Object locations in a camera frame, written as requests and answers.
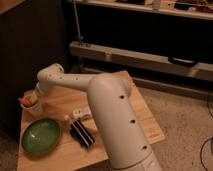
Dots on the black striped box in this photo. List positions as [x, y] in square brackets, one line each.
[79, 132]

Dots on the white ceramic cup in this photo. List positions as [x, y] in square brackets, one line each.
[35, 110]

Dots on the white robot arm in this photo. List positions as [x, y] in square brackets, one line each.
[108, 98]

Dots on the small white ball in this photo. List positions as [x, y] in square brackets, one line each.
[66, 117]

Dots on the green ceramic bowl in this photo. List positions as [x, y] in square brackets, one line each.
[41, 136]

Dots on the grey metal case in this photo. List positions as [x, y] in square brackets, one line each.
[140, 60]

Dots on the white rectangular box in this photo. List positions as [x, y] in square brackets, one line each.
[82, 113]

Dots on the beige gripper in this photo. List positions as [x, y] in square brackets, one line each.
[33, 98]

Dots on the wooden table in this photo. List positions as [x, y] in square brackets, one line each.
[68, 155]

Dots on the white shelf ledge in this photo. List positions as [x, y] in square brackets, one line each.
[142, 8]

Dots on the metal pole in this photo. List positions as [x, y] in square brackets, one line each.
[79, 36]

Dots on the black case handle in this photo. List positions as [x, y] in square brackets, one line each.
[186, 63]

